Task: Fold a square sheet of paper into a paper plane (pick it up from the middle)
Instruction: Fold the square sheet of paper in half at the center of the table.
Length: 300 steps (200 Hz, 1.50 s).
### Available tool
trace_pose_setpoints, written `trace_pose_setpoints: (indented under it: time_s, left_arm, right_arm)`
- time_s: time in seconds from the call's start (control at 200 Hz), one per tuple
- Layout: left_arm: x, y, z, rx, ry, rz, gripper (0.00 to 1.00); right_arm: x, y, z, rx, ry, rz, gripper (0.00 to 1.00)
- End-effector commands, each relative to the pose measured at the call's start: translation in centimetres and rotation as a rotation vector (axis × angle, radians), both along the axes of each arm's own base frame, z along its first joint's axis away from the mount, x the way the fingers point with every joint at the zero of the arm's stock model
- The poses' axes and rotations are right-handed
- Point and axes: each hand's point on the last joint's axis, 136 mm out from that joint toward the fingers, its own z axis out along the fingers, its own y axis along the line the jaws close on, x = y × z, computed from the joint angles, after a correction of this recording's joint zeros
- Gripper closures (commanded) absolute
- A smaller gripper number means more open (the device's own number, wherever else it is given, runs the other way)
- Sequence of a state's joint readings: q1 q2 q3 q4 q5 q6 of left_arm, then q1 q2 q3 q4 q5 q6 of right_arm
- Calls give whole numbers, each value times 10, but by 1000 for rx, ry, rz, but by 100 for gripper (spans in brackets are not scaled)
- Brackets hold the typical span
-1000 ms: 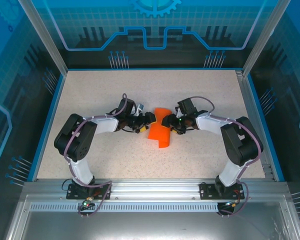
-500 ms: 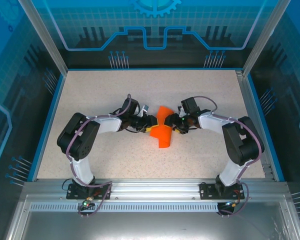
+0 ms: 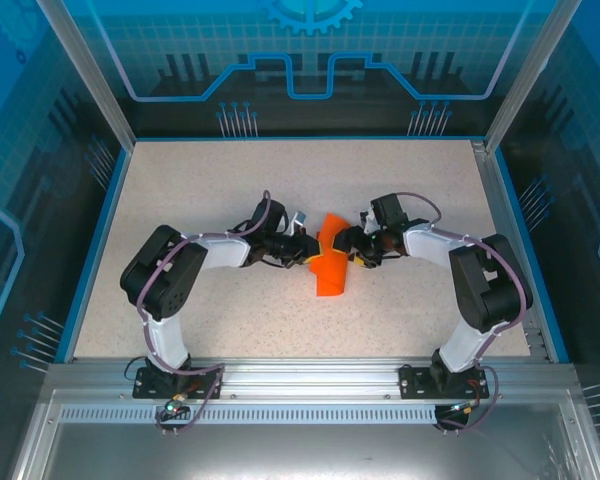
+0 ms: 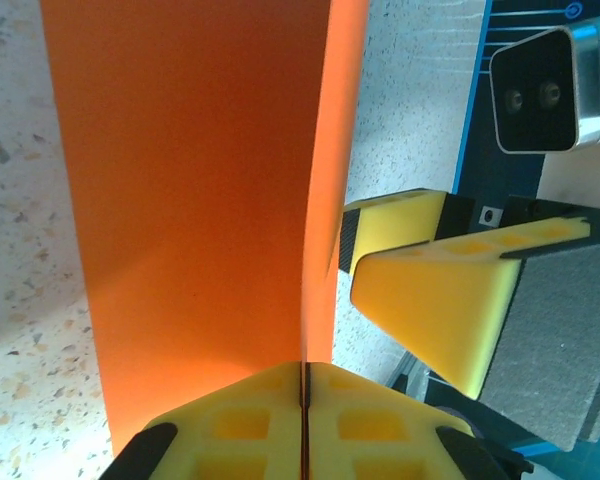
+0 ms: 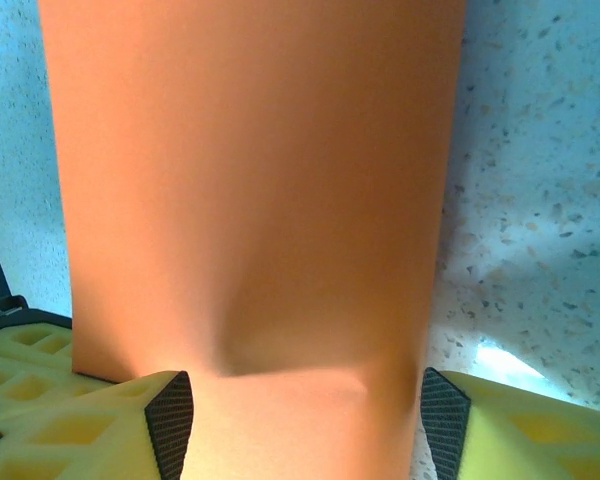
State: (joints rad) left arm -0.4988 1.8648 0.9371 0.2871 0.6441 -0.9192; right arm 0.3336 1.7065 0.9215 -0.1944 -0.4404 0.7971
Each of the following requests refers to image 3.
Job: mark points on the orange cloth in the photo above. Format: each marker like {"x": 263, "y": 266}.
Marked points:
{"x": 330, "y": 272}

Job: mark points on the narrow aluminium frame rail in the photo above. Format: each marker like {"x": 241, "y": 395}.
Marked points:
{"x": 496, "y": 190}

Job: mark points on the blue printed panel with gear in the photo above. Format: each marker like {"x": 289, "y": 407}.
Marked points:
{"x": 300, "y": 30}

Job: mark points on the aluminium frame post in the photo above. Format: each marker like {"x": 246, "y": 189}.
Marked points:
{"x": 93, "y": 75}
{"x": 529, "y": 75}

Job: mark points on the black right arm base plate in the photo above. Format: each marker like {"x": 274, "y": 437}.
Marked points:
{"x": 415, "y": 382}

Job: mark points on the blue table edge strip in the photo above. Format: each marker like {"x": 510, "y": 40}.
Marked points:
{"x": 514, "y": 200}
{"x": 99, "y": 250}

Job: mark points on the steel sheet panel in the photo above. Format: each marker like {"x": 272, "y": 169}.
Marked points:
{"x": 300, "y": 450}

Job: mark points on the wide aluminium frame rail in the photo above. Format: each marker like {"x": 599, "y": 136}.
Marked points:
{"x": 310, "y": 380}

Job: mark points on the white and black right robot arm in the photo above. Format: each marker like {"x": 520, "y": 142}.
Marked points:
{"x": 430, "y": 245}

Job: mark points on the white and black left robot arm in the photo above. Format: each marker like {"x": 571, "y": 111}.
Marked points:
{"x": 222, "y": 255}

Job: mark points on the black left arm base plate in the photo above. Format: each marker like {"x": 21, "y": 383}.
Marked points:
{"x": 152, "y": 385}

